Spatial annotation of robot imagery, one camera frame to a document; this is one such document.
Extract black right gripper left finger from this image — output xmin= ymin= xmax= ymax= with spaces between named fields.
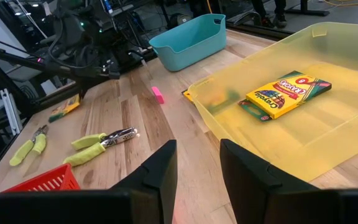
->
xmin=0 ymin=139 xmax=178 ymax=224

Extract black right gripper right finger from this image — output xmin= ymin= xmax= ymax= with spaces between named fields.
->
xmin=219 ymin=139 xmax=358 ymax=224

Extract pink eraser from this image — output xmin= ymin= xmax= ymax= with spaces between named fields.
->
xmin=151 ymin=86 xmax=165 ymax=105

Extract yellow-green wire stripper pliers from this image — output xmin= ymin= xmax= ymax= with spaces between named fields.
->
xmin=62 ymin=126 xmax=140 ymax=167

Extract yellow-green handled pliers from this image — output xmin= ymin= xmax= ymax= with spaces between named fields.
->
xmin=9 ymin=124 xmax=49 ymax=167

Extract red slotted plastic basket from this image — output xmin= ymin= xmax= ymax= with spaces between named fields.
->
xmin=1 ymin=163 xmax=81 ymax=192

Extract yellow translucent plastic bin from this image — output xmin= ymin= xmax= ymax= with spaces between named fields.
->
xmin=187 ymin=21 xmax=358 ymax=183

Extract teal plastic bin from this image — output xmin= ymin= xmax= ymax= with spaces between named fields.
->
xmin=149 ymin=13 xmax=227 ymax=72

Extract person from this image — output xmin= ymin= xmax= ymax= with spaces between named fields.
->
xmin=249 ymin=0 xmax=289 ymax=29

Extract black floor stand foot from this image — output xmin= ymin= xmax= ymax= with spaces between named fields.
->
xmin=286 ymin=0 xmax=331 ymax=17

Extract silver aluminium bracket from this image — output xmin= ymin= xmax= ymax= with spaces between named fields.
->
xmin=0 ymin=88 xmax=24 ymax=136

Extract yellow extension cord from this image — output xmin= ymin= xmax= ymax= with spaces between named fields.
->
xmin=321 ymin=0 xmax=358 ymax=7

